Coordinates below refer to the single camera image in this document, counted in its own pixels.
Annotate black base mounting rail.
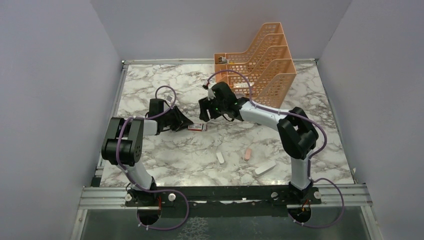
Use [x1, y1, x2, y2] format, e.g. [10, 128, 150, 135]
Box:
[124, 185, 322, 219]

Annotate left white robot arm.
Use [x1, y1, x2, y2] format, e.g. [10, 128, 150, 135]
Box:
[101, 98, 194, 206]

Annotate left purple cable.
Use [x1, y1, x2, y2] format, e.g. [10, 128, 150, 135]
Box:
[114, 85, 191, 232]

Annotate orange plastic file organizer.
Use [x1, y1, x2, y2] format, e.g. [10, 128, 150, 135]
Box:
[214, 22, 297, 108]

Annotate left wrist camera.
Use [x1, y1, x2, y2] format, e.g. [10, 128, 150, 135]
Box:
[165, 95, 174, 104]

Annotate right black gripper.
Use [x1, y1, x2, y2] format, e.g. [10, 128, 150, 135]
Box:
[198, 95, 227, 123]

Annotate binder clips in organizer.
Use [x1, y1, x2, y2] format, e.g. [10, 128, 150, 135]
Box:
[217, 56, 228, 65]

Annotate purple cable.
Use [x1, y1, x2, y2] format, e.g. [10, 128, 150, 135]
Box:
[205, 69, 345, 230]
[114, 85, 191, 232]

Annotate clear packet in organizer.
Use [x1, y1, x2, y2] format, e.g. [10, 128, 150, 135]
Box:
[233, 82, 253, 88]

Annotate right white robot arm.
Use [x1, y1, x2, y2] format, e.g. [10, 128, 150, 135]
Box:
[198, 82, 319, 204]

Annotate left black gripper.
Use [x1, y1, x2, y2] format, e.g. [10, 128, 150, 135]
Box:
[160, 105, 193, 131]

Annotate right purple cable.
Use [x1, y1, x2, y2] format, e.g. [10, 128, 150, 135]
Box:
[205, 69, 345, 230]

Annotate pink stapler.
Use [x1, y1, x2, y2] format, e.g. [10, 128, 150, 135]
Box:
[243, 148, 252, 162]

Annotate red white staple box sleeve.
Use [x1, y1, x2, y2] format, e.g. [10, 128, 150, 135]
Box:
[187, 123, 207, 132]

